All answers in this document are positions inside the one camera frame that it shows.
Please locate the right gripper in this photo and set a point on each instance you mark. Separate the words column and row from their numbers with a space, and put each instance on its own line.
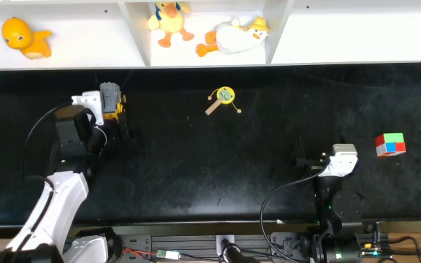
column 311, row 163

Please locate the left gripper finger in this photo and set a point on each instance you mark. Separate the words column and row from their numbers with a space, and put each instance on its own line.
column 124, row 126

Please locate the grey and yellow toy truck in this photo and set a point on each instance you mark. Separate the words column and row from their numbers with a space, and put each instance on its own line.
column 111, row 96

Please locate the orange rubber dinosaur toy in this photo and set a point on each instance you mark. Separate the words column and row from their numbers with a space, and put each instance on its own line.
column 22, row 36

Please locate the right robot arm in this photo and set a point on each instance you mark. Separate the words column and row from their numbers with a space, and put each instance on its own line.
column 327, row 204

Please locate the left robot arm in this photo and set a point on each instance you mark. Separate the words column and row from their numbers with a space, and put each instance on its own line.
column 60, row 204

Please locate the many-coloured puzzle cube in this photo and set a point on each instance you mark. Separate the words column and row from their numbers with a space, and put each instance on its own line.
column 390, row 144

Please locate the white shelf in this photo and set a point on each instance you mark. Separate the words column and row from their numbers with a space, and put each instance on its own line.
column 324, row 40

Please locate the white plush duck yellow hat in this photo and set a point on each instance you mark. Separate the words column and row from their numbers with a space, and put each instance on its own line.
column 236, row 38

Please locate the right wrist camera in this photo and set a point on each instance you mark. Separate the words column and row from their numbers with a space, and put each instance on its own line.
column 342, row 160

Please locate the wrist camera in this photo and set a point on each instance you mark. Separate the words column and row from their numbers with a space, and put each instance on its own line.
column 342, row 160
column 90, row 104

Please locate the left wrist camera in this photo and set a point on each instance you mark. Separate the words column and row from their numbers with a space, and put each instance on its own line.
column 90, row 104

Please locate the mounting rail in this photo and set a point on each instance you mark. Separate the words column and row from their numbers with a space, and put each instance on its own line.
column 196, row 243

